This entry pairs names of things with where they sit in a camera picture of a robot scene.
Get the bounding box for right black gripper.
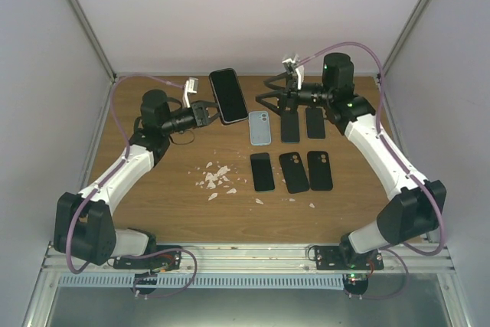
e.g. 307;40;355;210
256;72;332;117

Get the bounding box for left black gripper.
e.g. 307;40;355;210
162;100;227;135

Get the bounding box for black phone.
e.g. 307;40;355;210
208;68;248;125
280;111;300;143

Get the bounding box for light blue phone case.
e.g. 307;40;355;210
248;111;272;146

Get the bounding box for black smartphone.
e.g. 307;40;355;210
305;107;326;139

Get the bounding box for black phone case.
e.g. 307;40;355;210
307;151;333;191
279;152;309;194

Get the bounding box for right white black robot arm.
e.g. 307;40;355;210
256;53;446;270

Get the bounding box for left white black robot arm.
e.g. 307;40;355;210
53;90;219;269

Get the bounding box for white debris pile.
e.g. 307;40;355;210
183;146;319;211

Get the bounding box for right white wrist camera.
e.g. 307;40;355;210
282;54;305;90

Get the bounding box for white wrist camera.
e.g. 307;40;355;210
282;54;305;90
182;77;199;108

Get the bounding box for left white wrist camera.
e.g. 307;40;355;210
182;77;199;108

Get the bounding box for aluminium front rail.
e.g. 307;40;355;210
41;240;456;273

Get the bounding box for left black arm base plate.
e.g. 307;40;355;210
107;245;181;272

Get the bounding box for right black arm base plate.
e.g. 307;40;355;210
305;244;384;271

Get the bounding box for slotted grey cable duct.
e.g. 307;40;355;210
58;273;344;290

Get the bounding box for right aluminium frame post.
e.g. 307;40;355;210
384;0;432;75

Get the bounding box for aluminium frame post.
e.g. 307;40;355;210
384;0;432;75
66;0;116;83

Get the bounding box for left aluminium frame post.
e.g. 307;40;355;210
66;0;116;83

